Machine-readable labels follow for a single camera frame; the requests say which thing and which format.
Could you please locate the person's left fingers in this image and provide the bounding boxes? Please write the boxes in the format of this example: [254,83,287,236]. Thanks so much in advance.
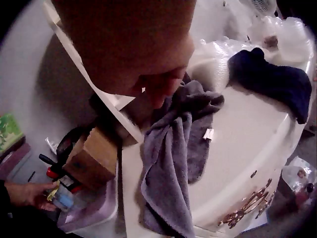
[40,201,60,212]

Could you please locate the person's right fingers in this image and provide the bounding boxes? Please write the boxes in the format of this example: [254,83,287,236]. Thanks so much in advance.
[132,66,189,109]

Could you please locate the person's left thumb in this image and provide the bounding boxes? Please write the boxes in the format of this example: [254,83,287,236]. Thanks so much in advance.
[37,183,60,196]

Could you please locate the blue and yellow small packet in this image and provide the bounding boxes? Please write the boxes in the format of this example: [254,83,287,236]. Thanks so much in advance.
[46,180,75,211]

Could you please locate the grey towel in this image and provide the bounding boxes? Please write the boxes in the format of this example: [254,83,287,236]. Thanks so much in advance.
[138,79,225,236]

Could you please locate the person's left hand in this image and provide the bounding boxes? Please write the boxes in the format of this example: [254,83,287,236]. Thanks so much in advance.
[4,182,60,212]

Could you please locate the red and black tool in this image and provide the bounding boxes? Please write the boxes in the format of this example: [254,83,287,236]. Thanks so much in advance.
[39,154,82,193]

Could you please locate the lavender plastic container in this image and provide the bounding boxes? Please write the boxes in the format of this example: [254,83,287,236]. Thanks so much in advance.
[56,183,117,230]

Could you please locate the maroon flat box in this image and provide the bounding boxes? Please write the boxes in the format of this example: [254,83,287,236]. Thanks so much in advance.
[0,143,32,173]

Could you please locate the black pouch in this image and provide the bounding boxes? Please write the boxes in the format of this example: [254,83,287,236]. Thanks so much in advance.
[56,127,92,160]

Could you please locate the green printed box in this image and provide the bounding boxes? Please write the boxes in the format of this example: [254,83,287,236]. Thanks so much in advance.
[0,114,26,154]

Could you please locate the navy blue cloth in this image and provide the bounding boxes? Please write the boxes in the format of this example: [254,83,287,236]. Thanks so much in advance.
[228,47,312,125]

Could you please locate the white fan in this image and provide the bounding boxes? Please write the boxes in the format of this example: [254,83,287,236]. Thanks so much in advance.
[239,0,280,16]

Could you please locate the clear plastic bag pile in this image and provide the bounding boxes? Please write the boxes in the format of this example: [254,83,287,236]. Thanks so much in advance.
[193,15,315,75]

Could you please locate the clear plastic bag with items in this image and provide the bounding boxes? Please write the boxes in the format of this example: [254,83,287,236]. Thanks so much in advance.
[282,157,317,200]

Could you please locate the white wooden frame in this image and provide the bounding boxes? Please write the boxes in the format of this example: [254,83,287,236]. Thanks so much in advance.
[42,0,145,145]

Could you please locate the white dresser with gold handles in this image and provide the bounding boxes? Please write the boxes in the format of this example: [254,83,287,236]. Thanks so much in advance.
[116,45,310,238]

